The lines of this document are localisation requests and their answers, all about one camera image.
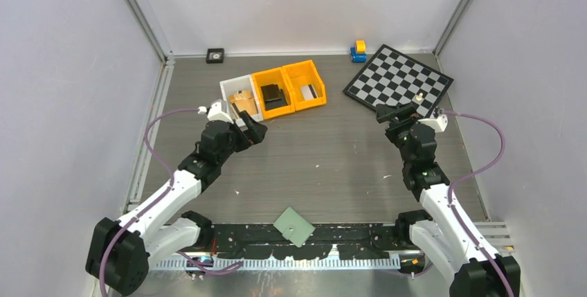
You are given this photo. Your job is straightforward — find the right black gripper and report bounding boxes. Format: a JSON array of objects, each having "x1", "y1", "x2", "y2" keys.
[{"x1": 376, "y1": 102, "x2": 422, "y2": 166}]

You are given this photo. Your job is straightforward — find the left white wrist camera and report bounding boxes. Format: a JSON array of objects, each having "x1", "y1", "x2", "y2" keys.
[{"x1": 206, "y1": 99, "x2": 233, "y2": 124}]

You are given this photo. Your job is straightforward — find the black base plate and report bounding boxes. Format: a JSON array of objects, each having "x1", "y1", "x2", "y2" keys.
[{"x1": 167, "y1": 221, "x2": 441, "y2": 262}]

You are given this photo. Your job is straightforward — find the brown cards in white bin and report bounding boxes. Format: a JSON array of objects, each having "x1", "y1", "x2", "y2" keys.
[{"x1": 228, "y1": 90, "x2": 258, "y2": 119}]

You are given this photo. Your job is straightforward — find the white card with stripe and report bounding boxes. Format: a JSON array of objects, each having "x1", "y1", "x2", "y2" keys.
[{"x1": 300, "y1": 84, "x2": 318, "y2": 100}]

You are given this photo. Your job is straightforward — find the orange storage bin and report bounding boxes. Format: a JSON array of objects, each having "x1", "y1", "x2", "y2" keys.
[
  {"x1": 282, "y1": 60, "x2": 327, "y2": 111},
  {"x1": 252, "y1": 67, "x2": 296, "y2": 120}
]

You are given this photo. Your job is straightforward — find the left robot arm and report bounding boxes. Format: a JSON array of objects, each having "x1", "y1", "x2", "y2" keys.
[{"x1": 85, "y1": 111, "x2": 268, "y2": 296}]

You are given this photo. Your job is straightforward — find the white storage bin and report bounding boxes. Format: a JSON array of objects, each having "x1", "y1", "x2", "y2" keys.
[{"x1": 219, "y1": 74, "x2": 264, "y2": 127}]

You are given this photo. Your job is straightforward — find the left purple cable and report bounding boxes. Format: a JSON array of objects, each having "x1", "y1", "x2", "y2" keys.
[{"x1": 98, "y1": 107, "x2": 207, "y2": 297}]

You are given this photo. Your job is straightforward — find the black wallet in bin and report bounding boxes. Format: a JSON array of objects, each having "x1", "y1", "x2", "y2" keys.
[{"x1": 260, "y1": 84, "x2": 287, "y2": 111}]

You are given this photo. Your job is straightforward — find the small black square box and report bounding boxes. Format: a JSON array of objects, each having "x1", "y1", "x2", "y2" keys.
[{"x1": 206, "y1": 48, "x2": 225, "y2": 64}]

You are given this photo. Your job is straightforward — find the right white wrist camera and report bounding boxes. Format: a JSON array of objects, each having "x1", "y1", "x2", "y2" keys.
[{"x1": 418, "y1": 114, "x2": 449, "y2": 133}]

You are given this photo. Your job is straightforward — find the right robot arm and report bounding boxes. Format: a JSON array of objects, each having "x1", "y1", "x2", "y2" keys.
[{"x1": 375, "y1": 103, "x2": 521, "y2": 296}]

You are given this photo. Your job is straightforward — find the right orange storage bin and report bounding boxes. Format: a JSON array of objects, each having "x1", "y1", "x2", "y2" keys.
[{"x1": 282, "y1": 60, "x2": 327, "y2": 111}]

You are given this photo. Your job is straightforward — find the middle orange storage bin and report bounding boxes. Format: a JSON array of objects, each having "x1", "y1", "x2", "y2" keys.
[{"x1": 252, "y1": 67, "x2": 296, "y2": 120}]

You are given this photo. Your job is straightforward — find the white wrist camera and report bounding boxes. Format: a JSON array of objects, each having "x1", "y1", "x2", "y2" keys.
[
  {"x1": 418, "y1": 114, "x2": 449, "y2": 133},
  {"x1": 206, "y1": 99, "x2": 233, "y2": 124}
]

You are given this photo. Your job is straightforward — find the black white chessboard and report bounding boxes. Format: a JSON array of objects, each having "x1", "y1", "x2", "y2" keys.
[{"x1": 343, "y1": 44, "x2": 453, "y2": 118}]

